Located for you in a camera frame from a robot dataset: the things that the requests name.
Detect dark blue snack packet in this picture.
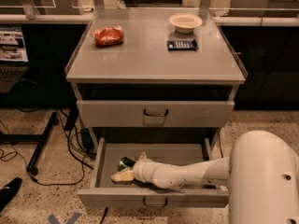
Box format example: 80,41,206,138
167,39,198,50

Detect white paper bowl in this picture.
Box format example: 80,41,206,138
169,13,203,34

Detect black shoe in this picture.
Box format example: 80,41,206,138
0,177,22,212

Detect laptop on left desk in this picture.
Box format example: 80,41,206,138
0,25,29,92

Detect grey drawer cabinet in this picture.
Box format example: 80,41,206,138
66,8,246,142

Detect closed grey upper drawer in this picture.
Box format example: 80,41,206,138
77,100,235,128

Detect open grey lower drawer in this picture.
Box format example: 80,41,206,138
78,139,228,208

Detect black stand leg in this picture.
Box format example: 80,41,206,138
0,112,59,175

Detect red chip bag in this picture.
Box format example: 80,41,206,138
93,26,123,47

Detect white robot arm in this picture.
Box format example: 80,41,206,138
111,131,299,224

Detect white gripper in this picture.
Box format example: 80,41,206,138
111,151,159,183

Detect black cable bundle left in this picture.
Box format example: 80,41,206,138
0,107,97,187

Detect green soda can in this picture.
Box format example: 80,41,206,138
118,157,135,171

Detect clear water bottle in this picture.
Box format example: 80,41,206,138
117,0,126,9

